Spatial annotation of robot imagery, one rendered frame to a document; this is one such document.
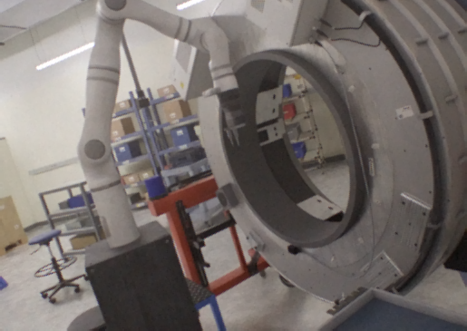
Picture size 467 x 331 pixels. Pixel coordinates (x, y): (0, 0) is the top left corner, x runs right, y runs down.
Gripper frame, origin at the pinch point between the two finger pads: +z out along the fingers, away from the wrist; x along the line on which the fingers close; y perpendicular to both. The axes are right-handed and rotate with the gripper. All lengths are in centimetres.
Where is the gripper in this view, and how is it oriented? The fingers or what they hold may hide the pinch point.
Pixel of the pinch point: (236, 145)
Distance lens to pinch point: 126.8
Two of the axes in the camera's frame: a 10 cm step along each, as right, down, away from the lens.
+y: 8.9, -3.1, 3.4
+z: 2.8, 9.5, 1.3
